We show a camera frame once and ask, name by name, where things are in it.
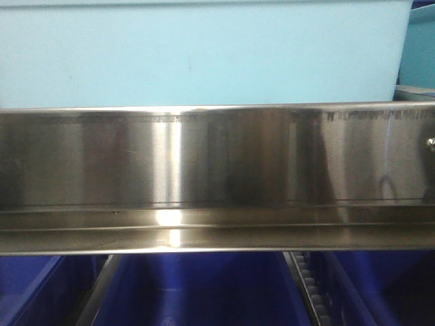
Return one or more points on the light blue plastic bin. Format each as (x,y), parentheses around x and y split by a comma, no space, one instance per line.
(134,53)

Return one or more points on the blue bin lower left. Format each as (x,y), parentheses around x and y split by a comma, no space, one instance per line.
(35,290)

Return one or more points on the blue bin lower centre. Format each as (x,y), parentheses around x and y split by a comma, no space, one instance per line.
(252,288)

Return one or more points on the stainless steel shelf rail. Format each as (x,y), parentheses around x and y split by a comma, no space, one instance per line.
(223,178)

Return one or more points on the roller track right lower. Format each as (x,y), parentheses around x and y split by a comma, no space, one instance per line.
(307,284)

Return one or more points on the teal bin right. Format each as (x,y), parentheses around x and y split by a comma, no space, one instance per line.
(417,63)

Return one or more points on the blue bin lower right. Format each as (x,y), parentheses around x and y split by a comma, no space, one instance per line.
(380,287)

